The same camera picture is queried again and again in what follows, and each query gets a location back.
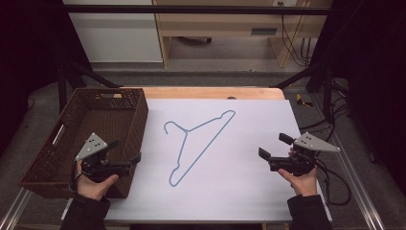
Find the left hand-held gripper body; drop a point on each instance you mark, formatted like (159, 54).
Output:
(92, 147)

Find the person's right hand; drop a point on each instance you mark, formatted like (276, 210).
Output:
(304, 183)

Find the black metal stand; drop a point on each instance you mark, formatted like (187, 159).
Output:
(79, 76)
(319, 76)

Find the person's left hand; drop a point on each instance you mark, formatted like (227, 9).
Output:
(92, 188)

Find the light wooden desk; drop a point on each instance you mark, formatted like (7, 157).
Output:
(223, 22)

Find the black curtain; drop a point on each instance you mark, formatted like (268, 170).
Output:
(373, 80)
(28, 57)

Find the yellow and black clamp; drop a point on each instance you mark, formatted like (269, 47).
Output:
(301, 100)

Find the white table sheet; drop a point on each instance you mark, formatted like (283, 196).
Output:
(239, 159)

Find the brown woven basket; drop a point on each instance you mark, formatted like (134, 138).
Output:
(105, 118)

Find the white cabinet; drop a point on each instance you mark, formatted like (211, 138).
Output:
(118, 38)

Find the black horizontal frame bar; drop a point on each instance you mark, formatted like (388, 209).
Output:
(191, 9)

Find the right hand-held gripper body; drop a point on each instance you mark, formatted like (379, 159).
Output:
(314, 143)

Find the aluminium frame rail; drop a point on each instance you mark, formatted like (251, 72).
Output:
(14, 211)
(354, 179)

